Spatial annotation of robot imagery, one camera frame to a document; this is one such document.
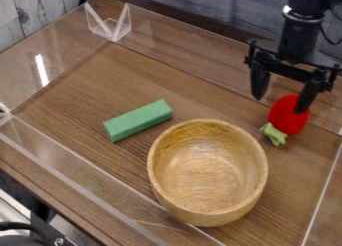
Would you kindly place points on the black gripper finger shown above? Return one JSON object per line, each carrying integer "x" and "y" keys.
{"x": 259, "y": 76}
{"x": 307, "y": 96}

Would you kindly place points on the wooden oval bowl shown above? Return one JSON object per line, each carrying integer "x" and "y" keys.
{"x": 207, "y": 170}

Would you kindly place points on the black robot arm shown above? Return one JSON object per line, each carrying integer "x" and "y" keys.
{"x": 293, "y": 56}

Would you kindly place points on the green rectangular block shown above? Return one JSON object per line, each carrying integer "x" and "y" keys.
{"x": 138, "y": 120}

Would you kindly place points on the black clamp mount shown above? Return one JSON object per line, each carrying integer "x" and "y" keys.
{"x": 28, "y": 230}

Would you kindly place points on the red plush fruit green stem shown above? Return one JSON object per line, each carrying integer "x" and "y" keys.
{"x": 283, "y": 121}

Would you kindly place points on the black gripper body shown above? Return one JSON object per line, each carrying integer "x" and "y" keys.
{"x": 317, "y": 67}

